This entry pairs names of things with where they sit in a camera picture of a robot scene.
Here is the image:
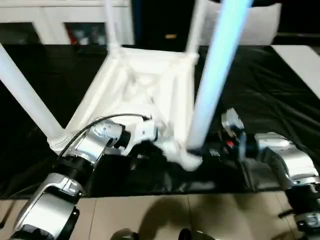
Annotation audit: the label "grey cushion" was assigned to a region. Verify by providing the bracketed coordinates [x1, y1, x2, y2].
[202, 0, 283, 48]

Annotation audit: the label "white plastic table leg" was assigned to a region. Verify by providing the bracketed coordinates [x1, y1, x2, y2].
[186, 0, 254, 156]
[103, 0, 126, 55]
[186, 0, 209, 58]
[0, 42, 73, 151]

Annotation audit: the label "dark blue cabinet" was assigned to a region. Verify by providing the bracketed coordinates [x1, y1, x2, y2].
[132, 0, 201, 48]

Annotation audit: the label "white cabinet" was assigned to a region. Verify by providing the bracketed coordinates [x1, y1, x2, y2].
[0, 0, 136, 46]

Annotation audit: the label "black bar red light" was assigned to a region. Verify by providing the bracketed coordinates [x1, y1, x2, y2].
[276, 31, 320, 38]

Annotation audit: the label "black mat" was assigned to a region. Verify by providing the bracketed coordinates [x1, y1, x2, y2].
[0, 43, 320, 200]

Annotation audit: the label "white plastic table top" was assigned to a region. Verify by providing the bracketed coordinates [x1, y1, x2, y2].
[47, 46, 204, 173]

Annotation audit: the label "white board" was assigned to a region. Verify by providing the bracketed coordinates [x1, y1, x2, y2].
[271, 44, 320, 100]

